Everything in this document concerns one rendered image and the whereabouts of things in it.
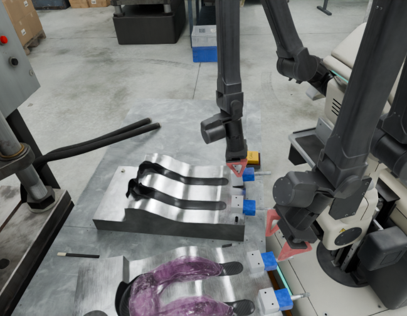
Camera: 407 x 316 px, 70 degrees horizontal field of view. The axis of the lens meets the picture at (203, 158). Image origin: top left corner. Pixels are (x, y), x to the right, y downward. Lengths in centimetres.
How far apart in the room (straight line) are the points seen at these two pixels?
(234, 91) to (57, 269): 76
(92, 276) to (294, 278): 98
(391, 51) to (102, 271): 78
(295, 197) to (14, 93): 107
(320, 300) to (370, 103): 113
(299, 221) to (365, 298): 97
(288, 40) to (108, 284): 82
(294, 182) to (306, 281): 101
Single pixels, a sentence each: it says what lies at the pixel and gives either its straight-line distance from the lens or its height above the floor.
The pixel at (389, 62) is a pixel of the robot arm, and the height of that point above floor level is 145.
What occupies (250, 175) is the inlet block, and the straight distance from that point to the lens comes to 98.
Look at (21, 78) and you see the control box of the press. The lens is 135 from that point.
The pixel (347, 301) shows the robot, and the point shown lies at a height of 28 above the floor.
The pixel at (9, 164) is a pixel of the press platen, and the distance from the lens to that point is 111.
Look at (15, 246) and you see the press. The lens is 121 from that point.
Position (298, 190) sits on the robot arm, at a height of 121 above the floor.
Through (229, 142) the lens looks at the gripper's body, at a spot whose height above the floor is 107.
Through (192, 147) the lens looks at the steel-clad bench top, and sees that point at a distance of 131.
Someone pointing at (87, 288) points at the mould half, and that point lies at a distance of 86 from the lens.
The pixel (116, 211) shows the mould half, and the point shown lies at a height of 86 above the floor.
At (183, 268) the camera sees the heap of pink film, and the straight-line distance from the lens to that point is 80.
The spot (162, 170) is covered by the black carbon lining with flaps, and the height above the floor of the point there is 92.
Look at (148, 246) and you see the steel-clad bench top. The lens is 100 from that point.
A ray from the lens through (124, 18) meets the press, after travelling 490.
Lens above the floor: 163
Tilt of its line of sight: 41 degrees down
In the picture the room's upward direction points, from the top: 4 degrees counter-clockwise
